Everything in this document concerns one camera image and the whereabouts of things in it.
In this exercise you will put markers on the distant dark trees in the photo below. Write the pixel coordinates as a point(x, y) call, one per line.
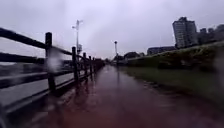
point(130, 55)

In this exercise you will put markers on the wet red paved path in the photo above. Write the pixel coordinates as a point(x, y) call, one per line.
point(120, 103)

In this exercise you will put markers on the low long building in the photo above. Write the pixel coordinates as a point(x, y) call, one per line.
point(160, 50)

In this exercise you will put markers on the green hedge row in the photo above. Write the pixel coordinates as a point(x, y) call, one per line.
point(186, 57)

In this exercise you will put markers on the tall grey building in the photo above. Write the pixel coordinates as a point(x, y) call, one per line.
point(185, 32)

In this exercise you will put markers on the grey river water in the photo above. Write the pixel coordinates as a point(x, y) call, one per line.
point(23, 90)

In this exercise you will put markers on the group of distant buildings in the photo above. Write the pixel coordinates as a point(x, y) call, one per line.
point(210, 34)

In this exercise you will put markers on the lamp post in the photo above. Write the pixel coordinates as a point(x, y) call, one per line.
point(116, 50)
point(77, 35)

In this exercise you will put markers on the dark wooden rail fence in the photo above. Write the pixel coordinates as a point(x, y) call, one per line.
point(49, 63)

